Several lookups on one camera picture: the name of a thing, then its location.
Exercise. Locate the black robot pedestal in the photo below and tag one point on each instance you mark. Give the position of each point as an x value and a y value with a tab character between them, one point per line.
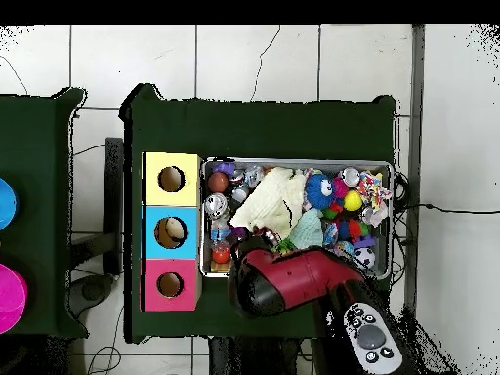
254	359

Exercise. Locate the blue bowl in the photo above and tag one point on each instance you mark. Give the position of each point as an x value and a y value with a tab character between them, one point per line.
7	203

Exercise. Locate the silver drink can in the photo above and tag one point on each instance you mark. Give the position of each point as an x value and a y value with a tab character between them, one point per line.
216	205

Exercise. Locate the brown football toy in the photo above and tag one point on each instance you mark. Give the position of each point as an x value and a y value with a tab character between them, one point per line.
217	182

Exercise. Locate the black and white soccer ball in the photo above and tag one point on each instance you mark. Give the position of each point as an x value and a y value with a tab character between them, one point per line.
365	256

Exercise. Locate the purple spiky toy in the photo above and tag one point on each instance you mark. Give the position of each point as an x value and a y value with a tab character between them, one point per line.
239	233

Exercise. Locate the clear mesh bin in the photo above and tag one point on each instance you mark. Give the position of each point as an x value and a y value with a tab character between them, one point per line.
332	163

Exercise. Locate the globe print ball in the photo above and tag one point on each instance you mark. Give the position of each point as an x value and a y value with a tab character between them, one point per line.
343	248

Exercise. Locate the wooden box with three holes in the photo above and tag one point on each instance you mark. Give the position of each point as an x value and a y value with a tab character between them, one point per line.
183	191

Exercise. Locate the dark green tablecloth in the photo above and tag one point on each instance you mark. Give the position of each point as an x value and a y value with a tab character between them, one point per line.
254	129
35	136

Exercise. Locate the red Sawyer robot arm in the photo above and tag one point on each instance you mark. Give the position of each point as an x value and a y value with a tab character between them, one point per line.
297	277

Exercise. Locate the blue fuzzy ball with eyes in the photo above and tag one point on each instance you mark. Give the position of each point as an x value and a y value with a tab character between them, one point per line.
319	191

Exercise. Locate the magenta bowl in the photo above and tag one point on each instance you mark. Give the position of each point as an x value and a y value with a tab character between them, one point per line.
11	297

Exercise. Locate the cream muslin cloth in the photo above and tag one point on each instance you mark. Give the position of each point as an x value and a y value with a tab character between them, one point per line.
269	203

